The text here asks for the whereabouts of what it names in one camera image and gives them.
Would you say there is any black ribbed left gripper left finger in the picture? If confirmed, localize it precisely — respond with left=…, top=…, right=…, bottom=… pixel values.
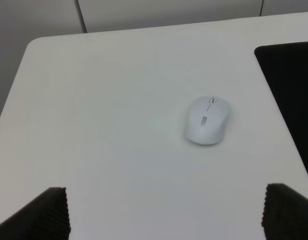
left=0, top=187, right=71, bottom=240

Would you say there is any black rectangular mouse pad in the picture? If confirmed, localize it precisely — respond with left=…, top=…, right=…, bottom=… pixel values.
left=254, top=41, right=308, bottom=174

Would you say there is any white wireless computer mouse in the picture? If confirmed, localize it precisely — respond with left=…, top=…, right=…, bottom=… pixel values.
left=185, top=96, right=230, bottom=145

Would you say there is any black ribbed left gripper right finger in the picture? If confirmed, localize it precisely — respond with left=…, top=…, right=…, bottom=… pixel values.
left=261, top=183, right=308, bottom=240

